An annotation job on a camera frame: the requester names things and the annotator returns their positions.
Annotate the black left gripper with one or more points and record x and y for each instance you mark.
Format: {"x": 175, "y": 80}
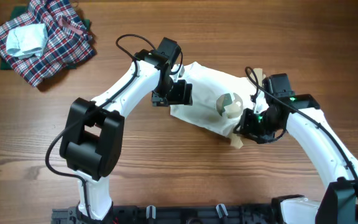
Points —
{"x": 183, "y": 95}

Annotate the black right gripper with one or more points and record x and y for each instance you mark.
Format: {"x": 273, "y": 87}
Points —
{"x": 248, "y": 123}

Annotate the white baby shirt tan sleeves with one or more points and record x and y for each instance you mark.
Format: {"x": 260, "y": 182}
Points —
{"x": 219, "y": 100}

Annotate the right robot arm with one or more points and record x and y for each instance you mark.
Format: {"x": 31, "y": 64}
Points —
{"x": 277, "y": 107}

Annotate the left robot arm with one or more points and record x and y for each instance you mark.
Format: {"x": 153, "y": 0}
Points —
{"x": 92, "y": 139}

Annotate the plaid flannel shirt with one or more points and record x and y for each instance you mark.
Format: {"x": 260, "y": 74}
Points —
{"x": 68, "y": 40}

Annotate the light blue folded garment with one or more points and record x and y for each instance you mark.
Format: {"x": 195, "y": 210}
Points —
{"x": 27, "y": 41}

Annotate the dark green folded cloth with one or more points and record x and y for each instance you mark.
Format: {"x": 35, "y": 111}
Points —
{"x": 18, "y": 11}

